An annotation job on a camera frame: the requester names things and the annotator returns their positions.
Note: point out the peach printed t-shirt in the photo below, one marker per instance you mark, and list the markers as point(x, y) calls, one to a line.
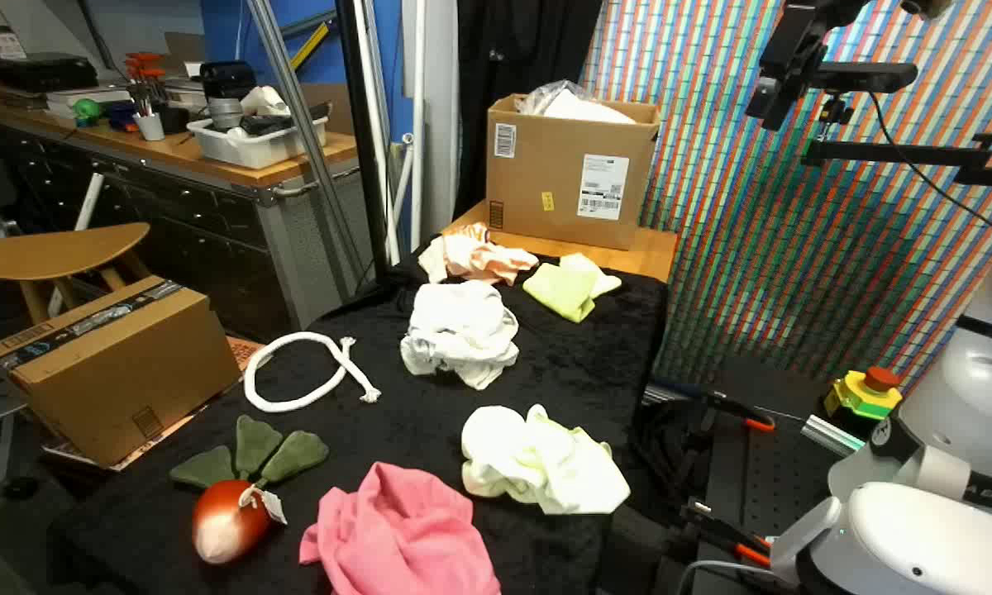
point(473, 256)

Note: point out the yellow microfibre towel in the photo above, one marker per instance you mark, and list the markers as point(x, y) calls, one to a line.
point(569, 287)

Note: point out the pale green white towel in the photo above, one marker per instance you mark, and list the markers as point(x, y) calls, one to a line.
point(538, 460)

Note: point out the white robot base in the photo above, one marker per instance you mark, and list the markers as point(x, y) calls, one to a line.
point(910, 515)

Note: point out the red plush radish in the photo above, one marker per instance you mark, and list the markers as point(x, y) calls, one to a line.
point(236, 488)

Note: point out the white t-shirt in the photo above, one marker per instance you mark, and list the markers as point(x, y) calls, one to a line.
point(460, 329)

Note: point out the black velvet table cloth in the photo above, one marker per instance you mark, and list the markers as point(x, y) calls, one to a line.
point(130, 537)

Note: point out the cardboard box on table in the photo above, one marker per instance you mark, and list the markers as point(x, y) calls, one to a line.
point(569, 179)

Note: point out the wooden workbench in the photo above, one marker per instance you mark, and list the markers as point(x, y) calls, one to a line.
point(268, 246)

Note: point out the pink towel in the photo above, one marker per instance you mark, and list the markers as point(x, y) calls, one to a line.
point(397, 535)

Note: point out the white plastic tray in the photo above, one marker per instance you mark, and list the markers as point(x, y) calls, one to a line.
point(254, 143)

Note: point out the emergency stop button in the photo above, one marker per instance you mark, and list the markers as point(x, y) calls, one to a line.
point(869, 396)

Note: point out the cardboard box on floor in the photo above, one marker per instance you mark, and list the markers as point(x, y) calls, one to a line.
point(113, 376)

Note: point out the wooden stool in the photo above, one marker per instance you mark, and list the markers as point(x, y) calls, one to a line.
point(48, 264)

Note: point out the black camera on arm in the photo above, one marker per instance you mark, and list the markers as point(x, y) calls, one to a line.
point(796, 61)

